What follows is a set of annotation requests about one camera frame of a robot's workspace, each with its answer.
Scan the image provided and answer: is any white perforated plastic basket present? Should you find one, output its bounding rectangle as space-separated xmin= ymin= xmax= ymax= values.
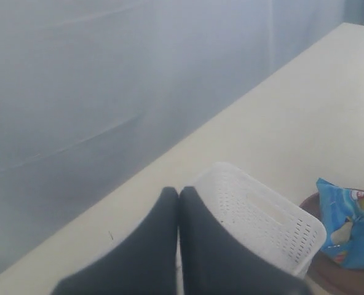
xmin=190 ymin=162 xmax=326 ymax=278

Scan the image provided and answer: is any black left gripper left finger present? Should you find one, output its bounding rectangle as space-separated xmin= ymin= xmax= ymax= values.
xmin=53 ymin=187 xmax=178 ymax=295

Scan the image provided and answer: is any brown wooden plate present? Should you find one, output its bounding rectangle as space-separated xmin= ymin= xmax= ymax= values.
xmin=298 ymin=192 xmax=364 ymax=295

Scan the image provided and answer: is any blue chips bag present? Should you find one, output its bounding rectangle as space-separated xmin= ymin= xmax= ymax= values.
xmin=316 ymin=178 xmax=364 ymax=269

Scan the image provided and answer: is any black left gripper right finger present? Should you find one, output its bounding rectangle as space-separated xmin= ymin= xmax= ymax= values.
xmin=179 ymin=186 xmax=311 ymax=294

